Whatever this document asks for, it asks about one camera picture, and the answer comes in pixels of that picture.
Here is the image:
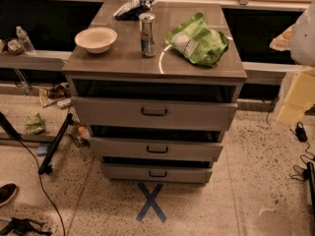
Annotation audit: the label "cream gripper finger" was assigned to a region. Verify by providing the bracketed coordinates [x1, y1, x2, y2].
[270, 26, 293, 51]

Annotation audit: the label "silver redbull can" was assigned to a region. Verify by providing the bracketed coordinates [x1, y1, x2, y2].
[139, 13, 156, 57]

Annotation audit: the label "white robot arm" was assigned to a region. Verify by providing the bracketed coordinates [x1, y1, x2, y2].
[270, 1, 315, 126]

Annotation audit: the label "green chip bag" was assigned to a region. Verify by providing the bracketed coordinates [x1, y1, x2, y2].
[164, 13, 229, 67]

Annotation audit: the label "blue chip bag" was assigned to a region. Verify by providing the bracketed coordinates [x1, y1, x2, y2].
[113, 0, 158, 21]

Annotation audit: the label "green bag on floor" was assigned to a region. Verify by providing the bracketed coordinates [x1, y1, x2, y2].
[26, 113, 45, 135]

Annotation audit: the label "black power adapter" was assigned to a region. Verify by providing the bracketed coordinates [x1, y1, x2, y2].
[295, 122, 308, 143]

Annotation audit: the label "grey drawer cabinet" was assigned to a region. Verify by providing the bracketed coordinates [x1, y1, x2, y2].
[61, 0, 248, 186]

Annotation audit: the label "white bowl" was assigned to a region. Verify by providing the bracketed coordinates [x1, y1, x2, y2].
[75, 28, 117, 54]

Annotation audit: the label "top grey drawer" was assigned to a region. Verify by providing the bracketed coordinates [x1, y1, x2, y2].
[72, 96, 237, 131]

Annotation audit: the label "blue tape cross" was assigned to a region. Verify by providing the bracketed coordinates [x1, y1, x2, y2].
[136, 183, 166, 223]

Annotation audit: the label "snack wrappers on floor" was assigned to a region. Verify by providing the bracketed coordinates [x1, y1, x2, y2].
[39, 83, 71, 107]

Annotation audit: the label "clear water bottle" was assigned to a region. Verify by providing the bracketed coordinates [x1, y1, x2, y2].
[16, 26, 35, 55]

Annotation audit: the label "black tripod leg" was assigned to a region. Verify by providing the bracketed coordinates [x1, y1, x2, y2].
[38, 113, 73, 175]

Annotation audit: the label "small container on ledge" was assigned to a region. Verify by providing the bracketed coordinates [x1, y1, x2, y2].
[0, 38, 24, 55]

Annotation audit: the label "dark shoe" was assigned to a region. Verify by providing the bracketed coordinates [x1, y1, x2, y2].
[0, 183, 18, 207]

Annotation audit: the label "black tool on floor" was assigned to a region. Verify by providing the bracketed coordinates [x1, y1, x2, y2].
[0, 217, 51, 236]

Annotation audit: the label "black cable on floor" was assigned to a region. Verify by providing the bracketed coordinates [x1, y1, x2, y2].
[0, 111, 67, 236]

